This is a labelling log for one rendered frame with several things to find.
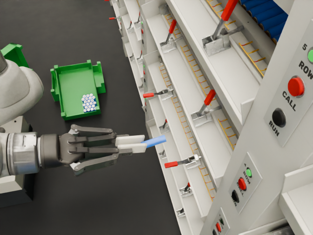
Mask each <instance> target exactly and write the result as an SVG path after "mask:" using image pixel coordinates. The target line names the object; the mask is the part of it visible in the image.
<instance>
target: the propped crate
mask: <svg viewBox="0 0 313 235"><path fill-rule="evenodd" d="M54 69H55V73H56V79H57V86H58V92H59V99H60V105H61V116H62V118H63V119H64V120H71V119H75V118H82V117H87V116H92V115H97V114H101V110H100V105H99V100H98V95H97V89H96V84H95V78H94V73H93V68H92V64H91V60H87V62H86V63H80V64H74V65H68V66H62V67H58V65H54ZM87 94H89V95H90V94H93V96H95V98H96V104H97V106H96V107H95V108H96V111H92V112H87V113H84V111H83V110H84V107H83V105H82V104H83V102H82V98H83V95H87Z"/></svg>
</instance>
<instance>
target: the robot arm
mask: <svg viewBox="0 0 313 235"><path fill-rule="evenodd" d="M43 91H44V86H43V84H42V81H41V79H40V78H39V76H38V75H37V74H36V73H35V72H34V71H32V70H31V69H30V68H27V67H19V66H18V65H17V64H16V63H14V62H13V61H10V60H7V59H5V58H4V56H3V54H2V52H1V50H0V126H2V125H4V124H6V123H8V122H10V121H12V120H14V119H15V118H17V117H19V116H20V115H22V114H23V113H25V112H27V111H28V110H29V109H31V108H32V107H33V106H35V105H36V104H37V103H38V101H39V100H40V99H41V97H42V95H43ZM5 132H6V131H5V129H4V128H3V127H0V178H3V177H6V176H12V175H13V176H16V175H21V174H30V173H38V172H39V170H40V166H41V167H42V168H44V169H48V168H58V167H60V166H65V167H70V168H71V169H72V170H73V172H74V176H76V177H78V176H80V175H81V174H83V173H84V172H88V171H92V170H95V169H99V168H103V167H107V166H112V165H115V164H116V162H117V159H118V157H121V156H130V155H132V153H139V152H145V150H146V147H147V144H146V143H142V144H141V142H143V141H144V138H145V136H144V135H138V136H129V135H128V134H125V135H117V133H116V132H114V133H113V130H112V129H107V128H93V127H81V126H78V125H75V124H72V125H71V130H70V131H69V133H65V134H63V135H58V134H44V135H42V136H41V137H40V138H39V136H38V133H37V132H21V133H16V132H13V133H5ZM77 136H79V137H77ZM111 144H115V145H116V146H117V148H89V147H95V146H102V145H111ZM88 159H93V160H89V161H85V162H82V163H80V162H79V161H80V160H88ZM77 162H78V163H77Z"/></svg>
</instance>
